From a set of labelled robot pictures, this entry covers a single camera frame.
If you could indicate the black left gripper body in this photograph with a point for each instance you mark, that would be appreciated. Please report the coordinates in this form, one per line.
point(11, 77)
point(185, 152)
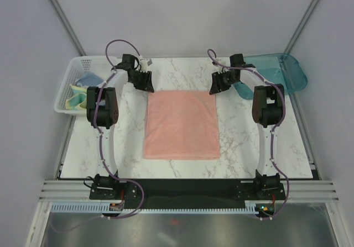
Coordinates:
point(139, 77)

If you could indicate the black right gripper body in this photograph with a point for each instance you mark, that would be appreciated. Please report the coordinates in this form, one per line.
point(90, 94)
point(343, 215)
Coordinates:
point(224, 79)

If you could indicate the pink terry towel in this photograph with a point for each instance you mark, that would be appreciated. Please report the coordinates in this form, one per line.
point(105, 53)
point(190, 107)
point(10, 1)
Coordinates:
point(181, 125)

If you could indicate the yellow green towel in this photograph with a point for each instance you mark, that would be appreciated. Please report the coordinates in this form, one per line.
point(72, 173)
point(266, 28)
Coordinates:
point(78, 101)

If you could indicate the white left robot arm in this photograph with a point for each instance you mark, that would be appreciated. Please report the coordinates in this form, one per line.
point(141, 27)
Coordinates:
point(102, 110)

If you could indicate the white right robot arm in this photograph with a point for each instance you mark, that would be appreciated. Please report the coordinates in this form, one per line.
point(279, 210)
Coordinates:
point(268, 112)

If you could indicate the white plastic basket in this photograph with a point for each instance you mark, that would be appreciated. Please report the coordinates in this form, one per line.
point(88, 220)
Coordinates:
point(78, 68)

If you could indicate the blue towel in basket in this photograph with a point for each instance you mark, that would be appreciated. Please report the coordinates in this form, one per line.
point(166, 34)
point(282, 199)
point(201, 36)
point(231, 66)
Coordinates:
point(88, 79)

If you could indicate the teal transparent plastic tray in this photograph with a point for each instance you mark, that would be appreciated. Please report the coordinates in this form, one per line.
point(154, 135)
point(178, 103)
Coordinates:
point(280, 68)

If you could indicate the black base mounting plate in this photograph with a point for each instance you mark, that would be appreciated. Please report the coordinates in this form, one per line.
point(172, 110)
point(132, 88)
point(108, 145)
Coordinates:
point(131, 192)

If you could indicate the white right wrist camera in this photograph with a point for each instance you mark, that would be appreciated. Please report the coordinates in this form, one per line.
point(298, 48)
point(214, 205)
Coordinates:
point(220, 66)

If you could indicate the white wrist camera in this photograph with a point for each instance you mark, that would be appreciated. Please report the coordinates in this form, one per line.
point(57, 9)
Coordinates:
point(144, 63)
point(220, 66)

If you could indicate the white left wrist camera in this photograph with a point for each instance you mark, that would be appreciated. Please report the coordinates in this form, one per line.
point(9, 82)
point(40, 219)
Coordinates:
point(144, 63)

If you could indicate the left corner frame post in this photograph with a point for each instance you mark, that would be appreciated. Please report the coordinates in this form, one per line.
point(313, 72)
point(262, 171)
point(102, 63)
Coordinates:
point(67, 26)

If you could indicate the corner frame post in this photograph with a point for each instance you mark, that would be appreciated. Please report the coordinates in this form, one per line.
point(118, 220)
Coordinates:
point(67, 26)
point(305, 19)

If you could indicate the right corner frame post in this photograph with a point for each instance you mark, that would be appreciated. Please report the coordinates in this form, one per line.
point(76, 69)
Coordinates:
point(305, 19)

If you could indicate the silver aluminium rail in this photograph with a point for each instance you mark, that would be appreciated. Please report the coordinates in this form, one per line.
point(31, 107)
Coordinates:
point(299, 191)

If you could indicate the white slotted cable duct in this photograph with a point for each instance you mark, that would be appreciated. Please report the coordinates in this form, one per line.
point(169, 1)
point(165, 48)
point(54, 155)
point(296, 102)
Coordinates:
point(110, 208)

